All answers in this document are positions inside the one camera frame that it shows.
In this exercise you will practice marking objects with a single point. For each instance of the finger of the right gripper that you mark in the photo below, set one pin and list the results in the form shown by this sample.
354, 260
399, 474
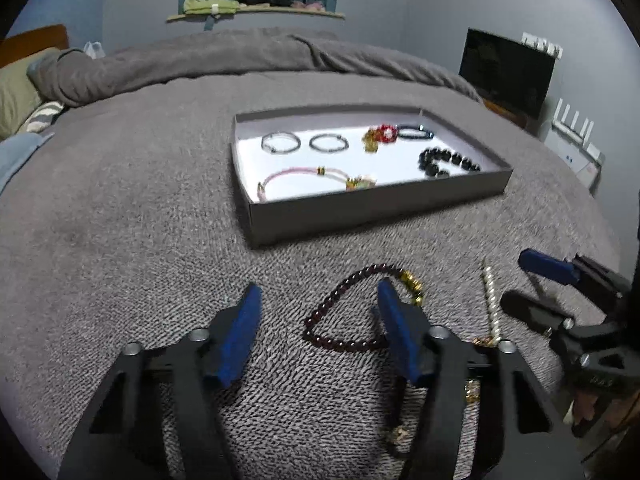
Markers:
540, 316
559, 271

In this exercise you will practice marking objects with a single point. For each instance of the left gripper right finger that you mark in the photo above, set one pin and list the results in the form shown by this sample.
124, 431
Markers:
519, 433

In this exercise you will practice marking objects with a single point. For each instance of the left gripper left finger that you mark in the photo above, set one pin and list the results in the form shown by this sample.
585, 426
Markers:
120, 434

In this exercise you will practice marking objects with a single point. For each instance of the white pearl strand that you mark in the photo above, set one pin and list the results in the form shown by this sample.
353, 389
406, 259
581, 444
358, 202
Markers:
492, 303

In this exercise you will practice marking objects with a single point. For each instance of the silver wire bangle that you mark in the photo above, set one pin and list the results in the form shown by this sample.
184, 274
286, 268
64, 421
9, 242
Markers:
280, 143
328, 143

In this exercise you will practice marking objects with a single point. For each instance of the right hand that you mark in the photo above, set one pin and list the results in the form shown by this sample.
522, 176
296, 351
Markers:
590, 415

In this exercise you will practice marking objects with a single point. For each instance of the white cabinet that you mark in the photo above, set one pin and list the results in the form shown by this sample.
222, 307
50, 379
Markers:
583, 165

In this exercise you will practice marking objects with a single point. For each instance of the white wifi router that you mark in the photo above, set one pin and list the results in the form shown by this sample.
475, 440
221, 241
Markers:
577, 128

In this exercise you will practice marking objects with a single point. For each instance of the wooden tv stand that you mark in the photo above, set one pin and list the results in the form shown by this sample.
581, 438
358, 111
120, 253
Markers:
519, 119

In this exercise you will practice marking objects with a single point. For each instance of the grey bed cover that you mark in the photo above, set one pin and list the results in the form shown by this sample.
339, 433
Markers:
126, 226

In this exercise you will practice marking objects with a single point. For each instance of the black television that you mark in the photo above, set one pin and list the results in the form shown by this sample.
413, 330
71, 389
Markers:
512, 75

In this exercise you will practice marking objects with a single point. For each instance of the grey shallow cardboard box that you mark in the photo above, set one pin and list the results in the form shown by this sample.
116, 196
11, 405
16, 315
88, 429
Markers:
401, 160

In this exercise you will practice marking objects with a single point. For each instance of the blue blanket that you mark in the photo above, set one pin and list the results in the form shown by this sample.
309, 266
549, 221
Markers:
16, 151

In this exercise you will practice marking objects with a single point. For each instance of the striped pillow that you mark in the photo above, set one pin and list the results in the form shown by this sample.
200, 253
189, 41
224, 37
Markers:
42, 117

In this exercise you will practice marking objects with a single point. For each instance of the wooden window shelf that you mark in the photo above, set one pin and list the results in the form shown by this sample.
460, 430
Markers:
265, 10

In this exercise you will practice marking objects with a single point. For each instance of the olive green pillow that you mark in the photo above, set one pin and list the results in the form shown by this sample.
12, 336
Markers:
19, 97

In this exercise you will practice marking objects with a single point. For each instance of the grey folded duvet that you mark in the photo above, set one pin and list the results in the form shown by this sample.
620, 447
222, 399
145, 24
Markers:
74, 79

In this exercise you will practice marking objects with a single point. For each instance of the white plastic bag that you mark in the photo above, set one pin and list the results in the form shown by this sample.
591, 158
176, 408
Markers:
94, 50

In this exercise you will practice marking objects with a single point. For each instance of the wooden headboard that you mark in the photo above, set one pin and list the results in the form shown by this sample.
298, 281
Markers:
23, 45

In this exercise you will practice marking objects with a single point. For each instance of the green cloth on shelf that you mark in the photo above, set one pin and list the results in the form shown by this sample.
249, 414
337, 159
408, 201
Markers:
207, 4

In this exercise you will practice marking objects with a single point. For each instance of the white wall hooks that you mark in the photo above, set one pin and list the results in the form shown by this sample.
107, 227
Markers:
542, 44

